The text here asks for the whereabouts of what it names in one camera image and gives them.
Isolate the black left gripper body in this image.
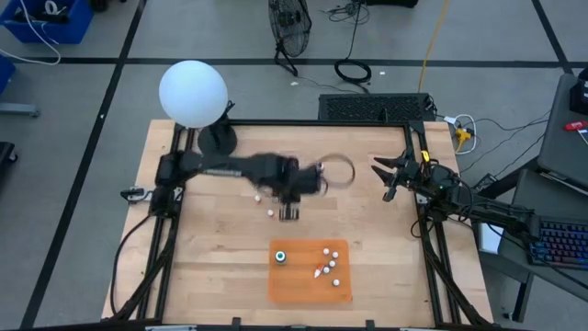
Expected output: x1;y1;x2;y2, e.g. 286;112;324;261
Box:
270;158;322;221

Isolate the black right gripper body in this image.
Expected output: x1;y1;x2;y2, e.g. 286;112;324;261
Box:
382;147;423;202

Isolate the black vented computer case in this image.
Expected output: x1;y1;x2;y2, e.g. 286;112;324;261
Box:
318;93;437;123

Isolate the white power strip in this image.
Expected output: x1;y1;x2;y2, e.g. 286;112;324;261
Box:
443;113;479;156

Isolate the orange mat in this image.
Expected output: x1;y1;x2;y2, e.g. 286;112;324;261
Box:
267;237;354;304

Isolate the white paper sheet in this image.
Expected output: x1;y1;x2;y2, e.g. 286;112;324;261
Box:
477;223;506;255

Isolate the white globe lamp black base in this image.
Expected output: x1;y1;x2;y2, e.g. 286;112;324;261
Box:
158;59;239;161

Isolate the dark grey desk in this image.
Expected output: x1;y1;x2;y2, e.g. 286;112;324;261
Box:
536;73;588;194
477;167;588;300

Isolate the black floor fan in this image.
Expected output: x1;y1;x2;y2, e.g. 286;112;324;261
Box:
268;0;313;78

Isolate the black equipment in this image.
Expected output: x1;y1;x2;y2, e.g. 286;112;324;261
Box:
362;0;420;9

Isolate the backlit black keyboard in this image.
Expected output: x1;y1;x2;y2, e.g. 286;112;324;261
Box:
527;219;588;271

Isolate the black device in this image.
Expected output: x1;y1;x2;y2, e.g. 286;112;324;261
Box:
569;66;588;116

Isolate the blue plastic bin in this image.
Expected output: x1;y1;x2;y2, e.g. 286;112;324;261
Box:
0;54;17;97
0;0;96;46

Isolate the grey flat bar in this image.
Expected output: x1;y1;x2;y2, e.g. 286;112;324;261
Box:
0;103;41;119

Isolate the black metal table frame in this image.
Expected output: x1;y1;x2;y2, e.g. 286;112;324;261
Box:
107;118;492;328

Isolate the coiled black cable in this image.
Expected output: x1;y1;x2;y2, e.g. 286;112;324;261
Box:
334;0;373;86

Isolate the yellow cable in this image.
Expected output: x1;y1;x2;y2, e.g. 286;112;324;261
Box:
416;0;451;93

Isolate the white cable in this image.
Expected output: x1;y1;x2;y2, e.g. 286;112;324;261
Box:
0;0;63;66

